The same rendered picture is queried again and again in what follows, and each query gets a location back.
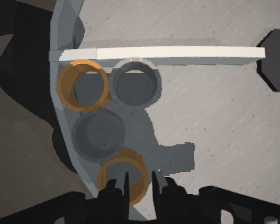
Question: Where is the white round turntable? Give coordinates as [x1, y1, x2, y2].
[49, 0, 280, 221]

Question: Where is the grey metal sleeve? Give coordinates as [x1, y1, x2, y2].
[71, 110, 126, 163]
[108, 57, 162, 110]

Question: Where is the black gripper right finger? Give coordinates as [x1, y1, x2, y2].
[152, 171, 280, 224]

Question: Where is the bronze bushing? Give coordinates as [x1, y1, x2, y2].
[96, 148, 149, 207]
[57, 60, 112, 112]

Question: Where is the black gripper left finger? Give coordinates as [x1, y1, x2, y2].
[0, 172, 130, 224]

